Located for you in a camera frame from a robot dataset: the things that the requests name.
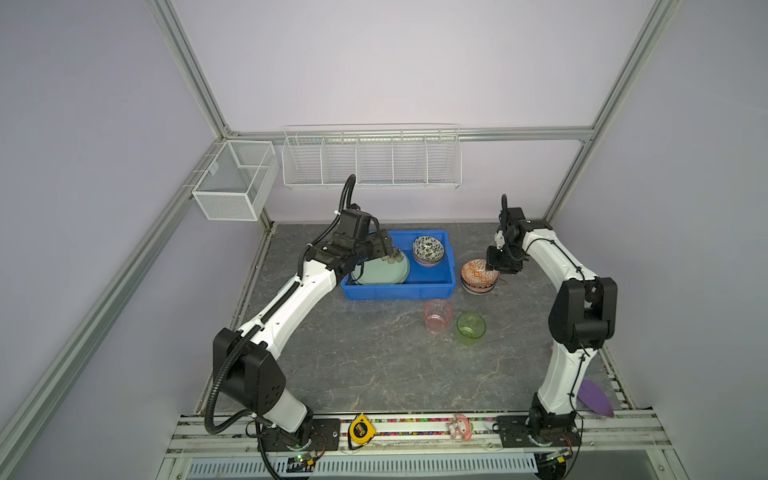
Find light green flower plate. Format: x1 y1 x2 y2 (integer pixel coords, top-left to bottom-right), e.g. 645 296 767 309
348 249 410 285

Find black white leaf bowl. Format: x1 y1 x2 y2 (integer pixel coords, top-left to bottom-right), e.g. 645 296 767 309
412 235 445 259

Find orange red patterned bowl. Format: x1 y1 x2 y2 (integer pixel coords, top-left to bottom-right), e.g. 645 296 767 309
461 258 499 288

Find pink patterned bowl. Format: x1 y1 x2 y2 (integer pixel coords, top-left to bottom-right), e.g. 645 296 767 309
414 255 443 268

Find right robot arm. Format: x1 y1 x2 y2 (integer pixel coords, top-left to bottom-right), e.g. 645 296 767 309
486 195 618 445

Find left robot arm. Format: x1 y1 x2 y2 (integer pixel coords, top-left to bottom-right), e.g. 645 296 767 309
203 175 394 446

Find blue plastic bin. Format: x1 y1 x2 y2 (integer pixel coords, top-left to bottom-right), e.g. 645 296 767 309
340 230 457 301

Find stacked patterned bowls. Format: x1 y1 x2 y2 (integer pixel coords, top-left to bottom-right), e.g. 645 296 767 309
462 282 496 295

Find pink transparent cup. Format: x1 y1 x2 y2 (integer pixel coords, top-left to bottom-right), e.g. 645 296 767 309
423 299 453 335

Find green transparent cup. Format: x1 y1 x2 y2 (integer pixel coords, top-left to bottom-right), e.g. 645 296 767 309
456 311 487 346

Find white mesh box basket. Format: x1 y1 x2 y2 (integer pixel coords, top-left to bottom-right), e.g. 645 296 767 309
193 140 279 222

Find purple pink spatula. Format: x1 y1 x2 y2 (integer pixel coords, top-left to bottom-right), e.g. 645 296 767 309
577 379 615 418

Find pink toy figure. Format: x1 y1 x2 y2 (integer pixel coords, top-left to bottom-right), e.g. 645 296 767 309
446 414 473 441

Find yellow tape measure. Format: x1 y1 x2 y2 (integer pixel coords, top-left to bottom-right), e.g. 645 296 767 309
347 414 377 450

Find white vent grille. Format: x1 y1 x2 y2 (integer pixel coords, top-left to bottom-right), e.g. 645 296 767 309
186 453 539 479

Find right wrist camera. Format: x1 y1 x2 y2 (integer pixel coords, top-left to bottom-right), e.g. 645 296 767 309
494 230 507 250

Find white wire shelf basket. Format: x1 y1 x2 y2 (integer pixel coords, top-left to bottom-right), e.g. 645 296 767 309
282 124 463 189

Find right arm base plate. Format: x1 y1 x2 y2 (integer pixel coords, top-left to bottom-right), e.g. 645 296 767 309
492 413 582 448

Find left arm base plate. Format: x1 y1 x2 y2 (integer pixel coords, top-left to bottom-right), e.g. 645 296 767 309
259 418 341 452

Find aluminium front rail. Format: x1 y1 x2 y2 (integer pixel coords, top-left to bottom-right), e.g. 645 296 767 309
165 410 673 458

